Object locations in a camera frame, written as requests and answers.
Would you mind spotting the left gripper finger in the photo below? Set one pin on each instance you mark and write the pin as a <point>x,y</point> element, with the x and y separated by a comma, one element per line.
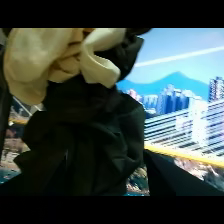
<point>173,181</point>

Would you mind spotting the black garment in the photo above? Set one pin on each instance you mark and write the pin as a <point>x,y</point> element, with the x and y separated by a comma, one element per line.
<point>90,133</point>

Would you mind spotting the cream garment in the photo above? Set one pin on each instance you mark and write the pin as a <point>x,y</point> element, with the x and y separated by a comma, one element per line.
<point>36,60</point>

